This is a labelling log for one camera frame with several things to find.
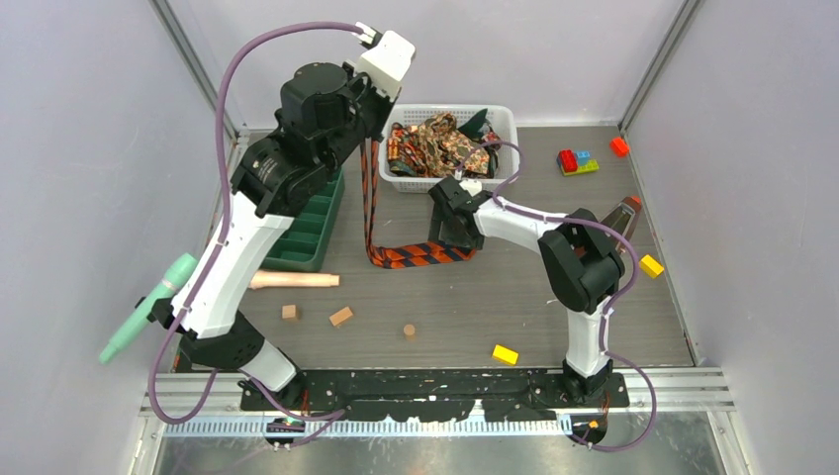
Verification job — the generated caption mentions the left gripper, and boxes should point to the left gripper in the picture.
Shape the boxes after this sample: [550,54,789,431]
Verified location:
[320,57,402,174]

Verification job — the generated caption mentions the orange navy striped tie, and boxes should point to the orange navy striped tie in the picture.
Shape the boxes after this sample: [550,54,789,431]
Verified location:
[359,140,478,270]

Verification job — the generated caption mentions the brown wooden metronome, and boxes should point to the brown wooden metronome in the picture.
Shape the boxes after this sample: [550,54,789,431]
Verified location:
[600,196,642,241]

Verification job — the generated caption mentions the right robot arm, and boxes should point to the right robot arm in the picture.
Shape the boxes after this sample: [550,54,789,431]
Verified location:
[429,176,625,407]

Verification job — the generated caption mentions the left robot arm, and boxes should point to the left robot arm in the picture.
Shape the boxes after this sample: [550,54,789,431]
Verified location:
[146,53,413,410]

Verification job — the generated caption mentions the floral patterned tie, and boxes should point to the floral patterned tie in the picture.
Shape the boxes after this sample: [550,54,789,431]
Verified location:
[387,112,501,178]

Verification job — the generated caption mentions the dark green tie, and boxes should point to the dark green tie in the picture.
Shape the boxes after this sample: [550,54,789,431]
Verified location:
[458,108,489,138]

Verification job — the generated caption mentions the stacked lego bricks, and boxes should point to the stacked lego bricks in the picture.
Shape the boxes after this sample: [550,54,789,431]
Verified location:
[556,149,600,176]

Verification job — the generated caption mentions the yellow toy brick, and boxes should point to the yellow toy brick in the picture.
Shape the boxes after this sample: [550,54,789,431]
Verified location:
[492,344,519,366]
[638,254,665,279]

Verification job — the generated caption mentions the small wooden block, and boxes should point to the small wooden block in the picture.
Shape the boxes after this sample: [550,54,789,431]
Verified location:
[328,307,354,328]

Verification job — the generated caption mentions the green compartment tray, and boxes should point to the green compartment tray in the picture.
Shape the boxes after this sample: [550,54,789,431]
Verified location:
[260,171,345,273]

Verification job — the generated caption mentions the red toy brick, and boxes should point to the red toy brick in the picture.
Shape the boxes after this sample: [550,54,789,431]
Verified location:
[609,137,630,157]

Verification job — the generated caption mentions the small wooden cube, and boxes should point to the small wooden cube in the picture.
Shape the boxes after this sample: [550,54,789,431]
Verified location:
[281,305,299,321]

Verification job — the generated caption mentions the wooden cylinder peg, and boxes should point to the wooden cylinder peg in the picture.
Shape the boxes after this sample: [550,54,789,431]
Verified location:
[248,270,340,290]

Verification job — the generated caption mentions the mint green microphone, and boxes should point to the mint green microphone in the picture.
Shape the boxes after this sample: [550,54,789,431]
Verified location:
[98,253,198,364]

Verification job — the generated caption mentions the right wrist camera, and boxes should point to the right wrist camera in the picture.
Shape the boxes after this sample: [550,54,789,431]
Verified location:
[459,179,483,196]

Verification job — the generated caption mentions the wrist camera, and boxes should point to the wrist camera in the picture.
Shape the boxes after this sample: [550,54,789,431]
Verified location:
[354,22,417,104]
[459,179,483,196]

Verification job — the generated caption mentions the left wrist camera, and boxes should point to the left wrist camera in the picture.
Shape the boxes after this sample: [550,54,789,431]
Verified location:
[354,22,417,104]

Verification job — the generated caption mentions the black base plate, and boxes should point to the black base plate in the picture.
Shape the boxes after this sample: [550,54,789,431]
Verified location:
[238,368,629,423]

